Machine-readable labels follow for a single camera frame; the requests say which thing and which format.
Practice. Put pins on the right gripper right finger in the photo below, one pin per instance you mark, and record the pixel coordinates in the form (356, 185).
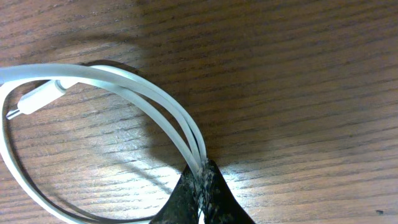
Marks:
(219, 204)

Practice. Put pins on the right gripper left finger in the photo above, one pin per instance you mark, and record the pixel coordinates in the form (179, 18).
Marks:
(181, 207)

